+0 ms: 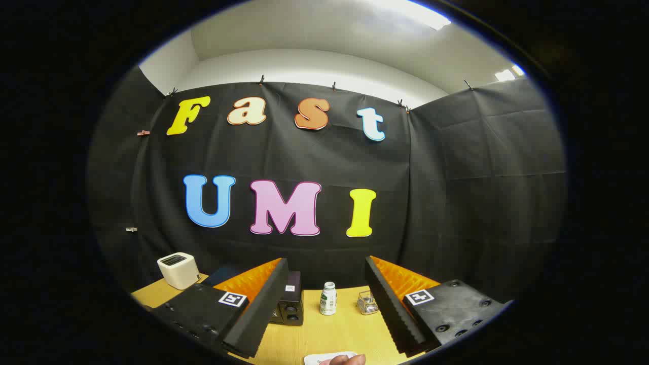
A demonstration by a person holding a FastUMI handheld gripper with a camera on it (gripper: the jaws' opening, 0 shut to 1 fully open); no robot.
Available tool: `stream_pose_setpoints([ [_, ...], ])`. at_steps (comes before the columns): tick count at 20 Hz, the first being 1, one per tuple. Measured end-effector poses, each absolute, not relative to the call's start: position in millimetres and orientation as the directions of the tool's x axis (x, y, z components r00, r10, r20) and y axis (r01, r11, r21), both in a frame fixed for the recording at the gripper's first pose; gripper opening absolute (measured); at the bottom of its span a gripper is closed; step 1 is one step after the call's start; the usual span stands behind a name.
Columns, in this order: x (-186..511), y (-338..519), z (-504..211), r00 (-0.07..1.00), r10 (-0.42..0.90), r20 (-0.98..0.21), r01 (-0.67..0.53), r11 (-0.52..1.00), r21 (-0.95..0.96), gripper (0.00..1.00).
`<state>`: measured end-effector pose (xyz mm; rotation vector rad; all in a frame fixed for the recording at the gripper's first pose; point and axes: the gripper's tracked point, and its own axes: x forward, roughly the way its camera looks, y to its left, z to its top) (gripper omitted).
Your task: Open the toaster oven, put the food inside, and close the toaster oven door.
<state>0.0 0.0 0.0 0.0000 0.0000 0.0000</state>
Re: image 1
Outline ceiling light panel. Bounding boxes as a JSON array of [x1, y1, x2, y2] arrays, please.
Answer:
[[494, 63, 526, 82]]

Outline white bread toaster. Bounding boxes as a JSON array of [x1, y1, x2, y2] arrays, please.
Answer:
[[157, 252, 201, 290]]

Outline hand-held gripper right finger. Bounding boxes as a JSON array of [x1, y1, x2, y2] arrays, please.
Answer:
[[365, 255, 509, 356]]

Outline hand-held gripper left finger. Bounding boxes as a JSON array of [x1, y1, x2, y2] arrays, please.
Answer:
[[151, 257, 289, 359]]

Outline white bottle with green label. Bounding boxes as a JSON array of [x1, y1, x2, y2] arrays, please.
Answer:
[[319, 282, 338, 316]]

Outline white square plate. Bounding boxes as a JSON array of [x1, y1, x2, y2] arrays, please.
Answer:
[[303, 351, 358, 365]]

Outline metal wire basket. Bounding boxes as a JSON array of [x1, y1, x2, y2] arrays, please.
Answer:
[[357, 291, 379, 315]]

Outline black toaster oven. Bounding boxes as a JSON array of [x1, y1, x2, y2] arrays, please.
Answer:
[[202, 265, 305, 326]]

